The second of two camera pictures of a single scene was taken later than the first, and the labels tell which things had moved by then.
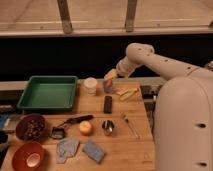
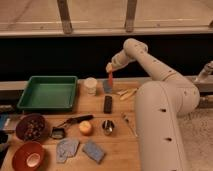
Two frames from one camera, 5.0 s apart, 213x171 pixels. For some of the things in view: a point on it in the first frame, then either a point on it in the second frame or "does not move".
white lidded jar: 91,85 does not move
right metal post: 130,15 does not move
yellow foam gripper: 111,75 → 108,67
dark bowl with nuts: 31,127 does not move
